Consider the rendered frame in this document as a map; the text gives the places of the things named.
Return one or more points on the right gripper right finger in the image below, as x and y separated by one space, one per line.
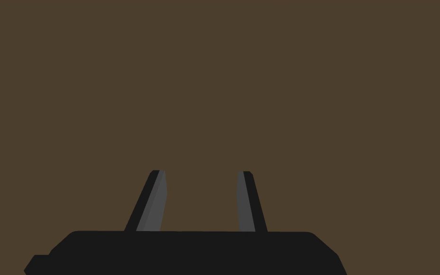
248 208

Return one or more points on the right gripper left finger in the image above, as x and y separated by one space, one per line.
149 208

